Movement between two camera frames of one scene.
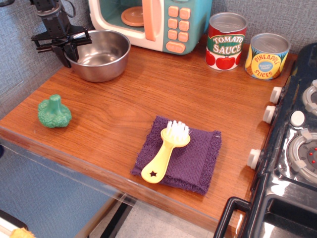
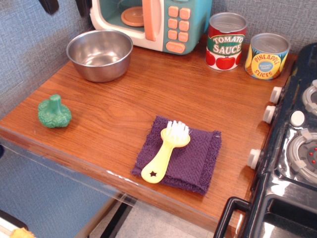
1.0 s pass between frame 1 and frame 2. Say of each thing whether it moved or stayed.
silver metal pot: stayed
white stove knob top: stayed
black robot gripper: moved
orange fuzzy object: stayed
